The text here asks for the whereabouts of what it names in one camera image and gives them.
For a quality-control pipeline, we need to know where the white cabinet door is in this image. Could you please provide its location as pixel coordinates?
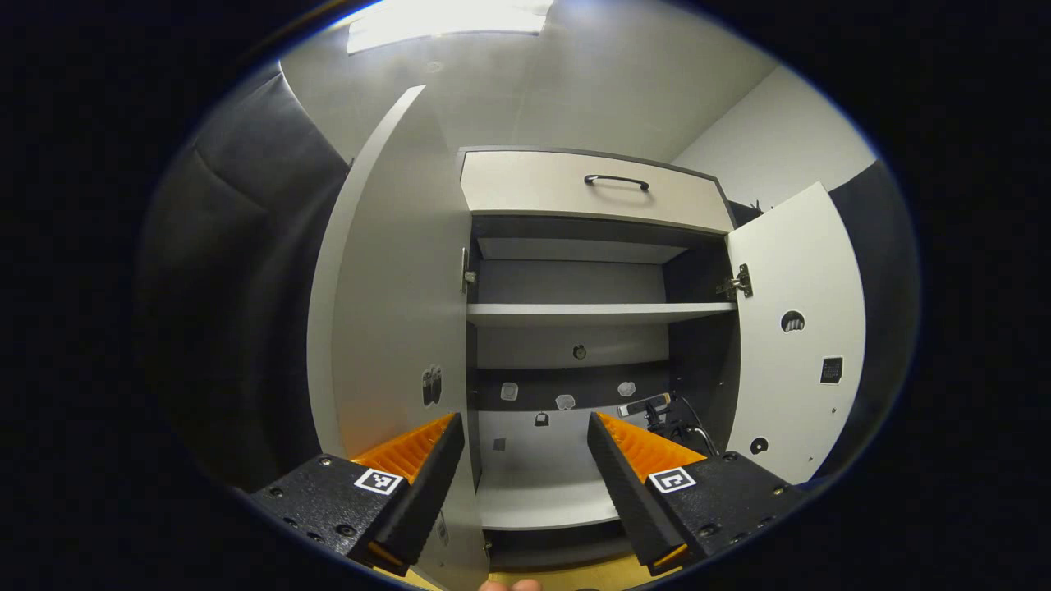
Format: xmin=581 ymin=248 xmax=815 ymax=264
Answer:
xmin=306 ymin=85 xmax=493 ymax=591
xmin=727 ymin=182 xmax=867 ymax=485

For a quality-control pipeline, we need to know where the ceiling light panel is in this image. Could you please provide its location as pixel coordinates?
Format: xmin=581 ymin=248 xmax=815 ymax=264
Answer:
xmin=345 ymin=0 xmax=555 ymax=54

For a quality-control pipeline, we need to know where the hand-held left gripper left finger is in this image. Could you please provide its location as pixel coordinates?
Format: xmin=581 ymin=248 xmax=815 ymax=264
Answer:
xmin=250 ymin=412 xmax=466 ymax=577

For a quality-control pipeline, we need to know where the black drawer handle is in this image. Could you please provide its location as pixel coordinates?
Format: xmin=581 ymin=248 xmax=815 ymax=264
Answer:
xmin=584 ymin=174 xmax=651 ymax=193

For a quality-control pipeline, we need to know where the white shoe cabinet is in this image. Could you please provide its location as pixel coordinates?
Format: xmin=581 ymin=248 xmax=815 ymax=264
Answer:
xmin=306 ymin=85 xmax=867 ymax=591

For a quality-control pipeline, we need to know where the white cabinet drawer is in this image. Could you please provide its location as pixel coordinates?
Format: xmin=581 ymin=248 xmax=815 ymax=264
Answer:
xmin=460 ymin=150 xmax=736 ymax=236

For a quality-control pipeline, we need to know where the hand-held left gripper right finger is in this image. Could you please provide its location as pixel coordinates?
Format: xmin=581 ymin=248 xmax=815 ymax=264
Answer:
xmin=587 ymin=410 xmax=810 ymax=577

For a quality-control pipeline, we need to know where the white cabinet shelf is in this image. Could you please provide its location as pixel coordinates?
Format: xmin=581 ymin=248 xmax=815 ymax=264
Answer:
xmin=466 ymin=302 xmax=737 ymax=328

